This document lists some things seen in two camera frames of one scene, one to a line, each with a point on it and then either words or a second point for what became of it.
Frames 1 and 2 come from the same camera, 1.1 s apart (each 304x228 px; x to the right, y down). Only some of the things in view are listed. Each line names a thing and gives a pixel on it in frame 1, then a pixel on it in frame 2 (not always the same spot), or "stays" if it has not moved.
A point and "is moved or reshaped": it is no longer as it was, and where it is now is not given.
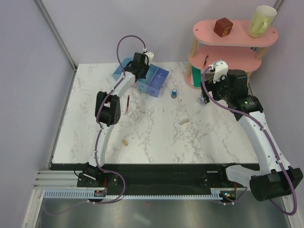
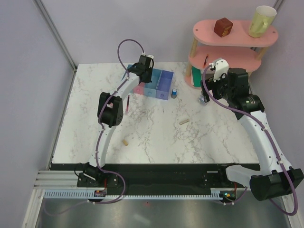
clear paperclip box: (202, 100) stays
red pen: (127, 110) stays
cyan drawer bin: (142, 85) is moved or reshaped
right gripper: (211, 86) stays
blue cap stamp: (174, 94) stays
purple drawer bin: (155, 85) to (163, 87)
